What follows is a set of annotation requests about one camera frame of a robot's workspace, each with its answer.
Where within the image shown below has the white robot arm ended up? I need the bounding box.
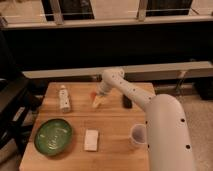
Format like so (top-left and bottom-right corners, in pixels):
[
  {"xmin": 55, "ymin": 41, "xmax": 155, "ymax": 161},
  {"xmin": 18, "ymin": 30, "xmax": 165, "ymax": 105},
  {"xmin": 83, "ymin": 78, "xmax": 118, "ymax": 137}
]
[{"xmin": 96, "ymin": 68, "xmax": 196, "ymax": 171}]

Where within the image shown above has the black rectangular block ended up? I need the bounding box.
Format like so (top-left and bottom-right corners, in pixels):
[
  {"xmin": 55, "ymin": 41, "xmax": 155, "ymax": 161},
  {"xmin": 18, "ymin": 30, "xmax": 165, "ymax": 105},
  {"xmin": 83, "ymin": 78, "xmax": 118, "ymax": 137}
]
[{"xmin": 122, "ymin": 95, "xmax": 132, "ymax": 109}]

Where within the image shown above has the white plastic bottle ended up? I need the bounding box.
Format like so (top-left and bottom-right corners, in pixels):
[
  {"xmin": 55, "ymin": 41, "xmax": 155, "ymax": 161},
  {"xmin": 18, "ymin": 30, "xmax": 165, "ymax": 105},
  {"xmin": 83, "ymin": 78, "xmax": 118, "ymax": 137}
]
[{"xmin": 59, "ymin": 85, "xmax": 71, "ymax": 113}]

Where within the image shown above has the white rectangular block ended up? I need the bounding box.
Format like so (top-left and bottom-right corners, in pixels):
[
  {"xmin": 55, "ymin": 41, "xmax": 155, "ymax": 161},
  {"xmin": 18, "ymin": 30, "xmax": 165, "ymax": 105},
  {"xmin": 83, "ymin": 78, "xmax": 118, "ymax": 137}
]
[{"xmin": 84, "ymin": 130, "xmax": 99, "ymax": 151}]

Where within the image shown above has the black chair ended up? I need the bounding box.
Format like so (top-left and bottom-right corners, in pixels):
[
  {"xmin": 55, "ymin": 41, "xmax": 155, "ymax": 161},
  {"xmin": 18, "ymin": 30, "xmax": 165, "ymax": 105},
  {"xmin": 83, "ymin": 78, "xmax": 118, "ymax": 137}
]
[{"xmin": 0, "ymin": 77, "xmax": 42, "ymax": 154}]

